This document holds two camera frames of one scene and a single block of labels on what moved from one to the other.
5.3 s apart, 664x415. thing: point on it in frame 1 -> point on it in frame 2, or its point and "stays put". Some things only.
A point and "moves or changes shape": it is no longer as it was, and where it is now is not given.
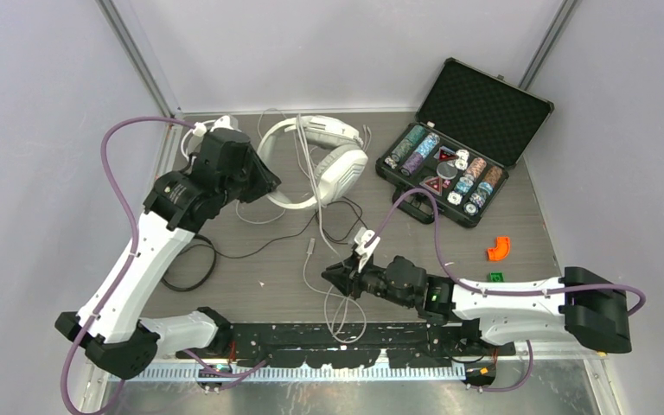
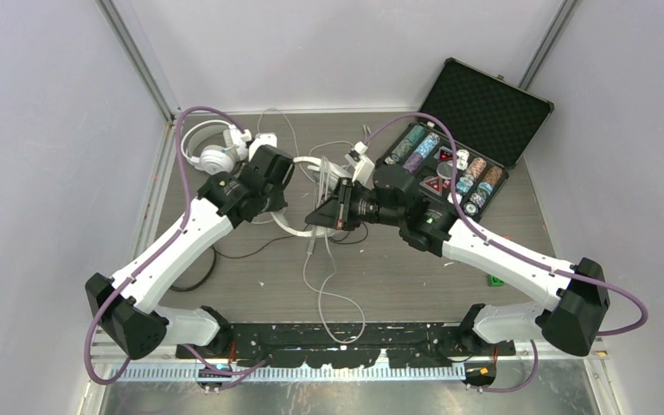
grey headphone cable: x=338 y=254 -> x=324 y=168
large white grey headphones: x=341 y=167 moves or changes shape
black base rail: x=339 y=345 stays put
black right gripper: x=345 y=275 -> x=330 y=214
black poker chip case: x=472 y=128 stays put
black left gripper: x=266 y=181 -> x=277 y=201
